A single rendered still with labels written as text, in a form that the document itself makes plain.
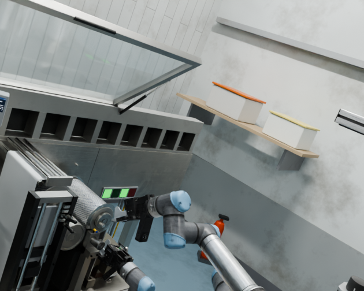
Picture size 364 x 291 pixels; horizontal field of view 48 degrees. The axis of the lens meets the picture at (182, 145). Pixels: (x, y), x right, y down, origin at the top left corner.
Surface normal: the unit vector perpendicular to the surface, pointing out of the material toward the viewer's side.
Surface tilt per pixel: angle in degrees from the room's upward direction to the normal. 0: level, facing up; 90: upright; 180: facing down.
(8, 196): 90
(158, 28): 90
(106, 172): 90
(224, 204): 90
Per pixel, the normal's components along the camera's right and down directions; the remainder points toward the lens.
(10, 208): -0.63, -0.07
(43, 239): 0.69, 0.41
